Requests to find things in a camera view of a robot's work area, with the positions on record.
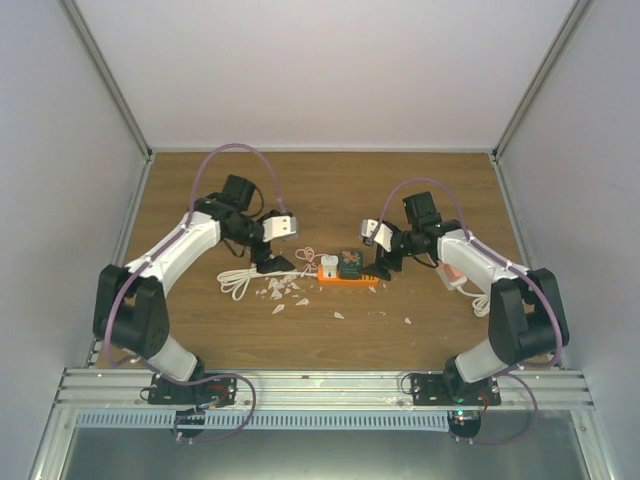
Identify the green dragon cube plug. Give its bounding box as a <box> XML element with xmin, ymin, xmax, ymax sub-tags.
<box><xmin>338</xmin><ymin>250</ymin><xmax>363</xmax><ymax>280</ymax></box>

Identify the white usb charger plug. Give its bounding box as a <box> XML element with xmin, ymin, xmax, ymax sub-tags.
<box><xmin>321</xmin><ymin>255</ymin><xmax>339</xmax><ymax>279</ymax></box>

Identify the orange power strip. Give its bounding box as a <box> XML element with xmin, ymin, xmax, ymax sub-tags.
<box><xmin>317</xmin><ymin>265</ymin><xmax>379</xmax><ymax>288</ymax></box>

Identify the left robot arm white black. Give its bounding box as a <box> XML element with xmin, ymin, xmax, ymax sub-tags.
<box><xmin>93</xmin><ymin>175</ymin><xmax>298</xmax><ymax>404</ymax></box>

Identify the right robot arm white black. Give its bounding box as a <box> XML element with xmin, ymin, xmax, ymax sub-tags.
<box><xmin>360</xmin><ymin>192</ymin><xmax>569</xmax><ymax>405</ymax></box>

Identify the pink charger plug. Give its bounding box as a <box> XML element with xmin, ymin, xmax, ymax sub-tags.
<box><xmin>439</xmin><ymin>264</ymin><xmax>464</xmax><ymax>283</ymax></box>

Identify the white pink power strip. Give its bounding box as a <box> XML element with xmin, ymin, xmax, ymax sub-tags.
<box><xmin>436</xmin><ymin>263</ymin><xmax>467</xmax><ymax>291</ymax></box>

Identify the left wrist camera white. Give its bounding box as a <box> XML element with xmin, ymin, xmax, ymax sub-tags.
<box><xmin>262</xmin><ymin>215</ymin><xmax>299</xmax><ymax>242</ymax></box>

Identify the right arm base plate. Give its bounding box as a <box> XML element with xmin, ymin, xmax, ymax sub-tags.
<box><xmin>408</xmin><ymin>372</ymin><xmax>502</xmax><ymax>408</ymax></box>

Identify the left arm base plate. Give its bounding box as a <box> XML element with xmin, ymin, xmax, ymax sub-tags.
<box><xmin>140</xmin><ymin>376</ymin><xmax>237</xmax><ymax>408</ymax></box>

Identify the left aluminium frame post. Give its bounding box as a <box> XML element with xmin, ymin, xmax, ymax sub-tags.
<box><xmin>58</xmin><ymin>0</ymin><xmax>153</xmax><ymax>162</ymax></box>

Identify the aluminium frame post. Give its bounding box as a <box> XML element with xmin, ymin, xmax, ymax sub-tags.
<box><xmin>490</xmin><ymin>0</ymin><xmax>593</xmax><ymax>163</ymax></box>
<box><xmin>58</xmin><ymin>0</ymin><xmax>153</xmax><ymax>162</ymax></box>

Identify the aluminium front rail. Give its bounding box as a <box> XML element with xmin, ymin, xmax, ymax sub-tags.
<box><xmin>54</xmin><ymin>369</ymin><xmax>594</xmax><ymax>411</ymax></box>

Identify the grey slotted cable duct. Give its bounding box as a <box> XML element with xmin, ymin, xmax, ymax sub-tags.
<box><xmin>75</xmin><ymin>409</ymin><xmax>449</xmax><ymax>432</ymax></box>

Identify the right aluminium frame post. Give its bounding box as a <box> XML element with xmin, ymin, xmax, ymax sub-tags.
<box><xmin>490</xmin><ymin>0</ymin><xmax>593</xmax><ymax>163</ymax></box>

